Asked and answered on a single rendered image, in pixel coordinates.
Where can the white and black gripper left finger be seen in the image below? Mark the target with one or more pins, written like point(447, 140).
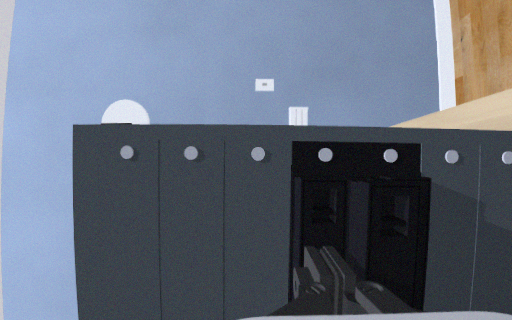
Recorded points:
point(313, 286)

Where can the dark grey server rack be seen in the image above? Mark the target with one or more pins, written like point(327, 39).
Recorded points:
point(208, 221)

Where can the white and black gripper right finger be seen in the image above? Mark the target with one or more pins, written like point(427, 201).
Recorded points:
point(364, 297)

